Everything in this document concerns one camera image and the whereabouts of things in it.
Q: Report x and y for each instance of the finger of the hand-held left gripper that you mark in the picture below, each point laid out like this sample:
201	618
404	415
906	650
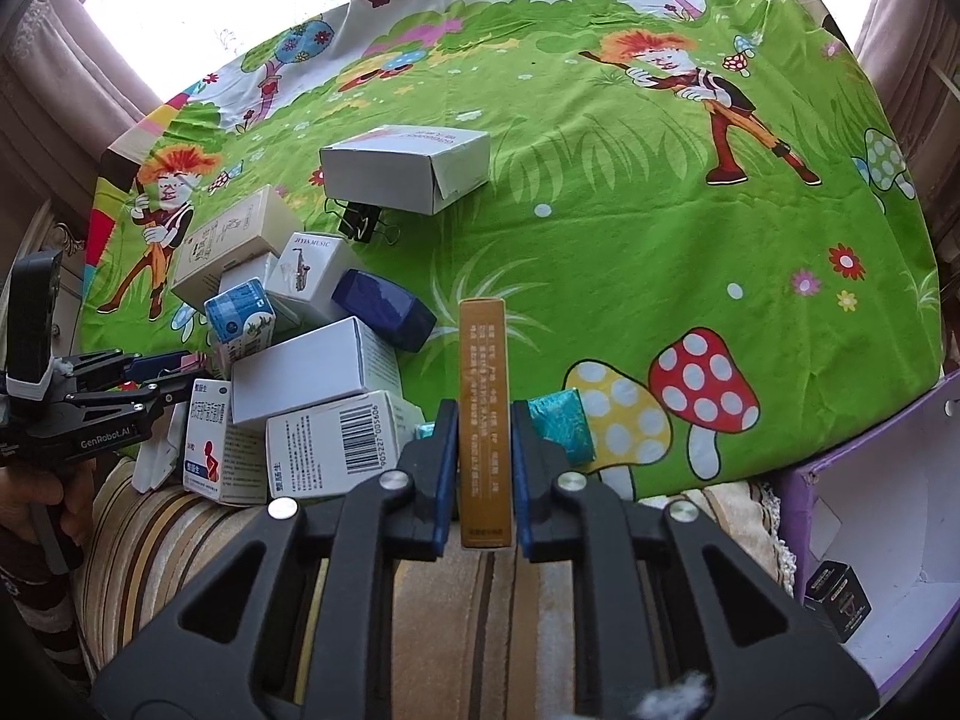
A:
172	394
150	367

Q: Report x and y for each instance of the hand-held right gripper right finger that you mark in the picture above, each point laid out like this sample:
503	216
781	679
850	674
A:
521	465

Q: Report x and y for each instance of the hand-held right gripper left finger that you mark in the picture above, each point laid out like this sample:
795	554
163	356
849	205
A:
447	465

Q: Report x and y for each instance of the gold box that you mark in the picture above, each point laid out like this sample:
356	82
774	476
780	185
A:
484	390

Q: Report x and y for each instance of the large white pink-flowered box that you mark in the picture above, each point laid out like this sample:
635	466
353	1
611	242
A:
390	172

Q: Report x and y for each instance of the purple storage box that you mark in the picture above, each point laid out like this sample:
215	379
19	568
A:
900	510

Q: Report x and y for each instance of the person's left forearm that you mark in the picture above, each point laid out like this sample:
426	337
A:
30	600

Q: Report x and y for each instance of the person's left hand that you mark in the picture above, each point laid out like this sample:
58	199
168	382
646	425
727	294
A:
75	502

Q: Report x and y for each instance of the teal foil packet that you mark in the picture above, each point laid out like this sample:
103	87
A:
562	427

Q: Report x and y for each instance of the white folded carton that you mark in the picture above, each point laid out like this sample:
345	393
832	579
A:
157	457

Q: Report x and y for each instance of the white medicine box red figure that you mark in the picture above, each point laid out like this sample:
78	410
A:
214	450

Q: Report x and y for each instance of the blue and white box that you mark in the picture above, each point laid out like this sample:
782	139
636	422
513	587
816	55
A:
240	319

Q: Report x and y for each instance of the small plain white box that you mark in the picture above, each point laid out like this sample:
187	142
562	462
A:
247	274

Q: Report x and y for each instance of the plain white carton box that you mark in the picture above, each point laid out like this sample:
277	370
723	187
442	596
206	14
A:
307	375

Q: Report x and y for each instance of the cream rectangular box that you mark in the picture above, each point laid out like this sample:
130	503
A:
225	244

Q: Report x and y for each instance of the striped beige blanket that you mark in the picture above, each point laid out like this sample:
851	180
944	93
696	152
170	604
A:
187	540

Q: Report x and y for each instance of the navy blue box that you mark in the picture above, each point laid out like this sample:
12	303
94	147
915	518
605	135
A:
382	307

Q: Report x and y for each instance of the white box with saxophone print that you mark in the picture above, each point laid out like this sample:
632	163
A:
311	270

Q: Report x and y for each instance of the green cartoon printed bedsheet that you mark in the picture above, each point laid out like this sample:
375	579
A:
600	240

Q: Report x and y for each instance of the black binder clip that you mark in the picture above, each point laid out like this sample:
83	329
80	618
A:
360	223

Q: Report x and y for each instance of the mauve curtain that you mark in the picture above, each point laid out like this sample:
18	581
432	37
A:
45	52
907	37

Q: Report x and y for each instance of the small black box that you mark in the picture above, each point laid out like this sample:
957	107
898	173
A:
836	600

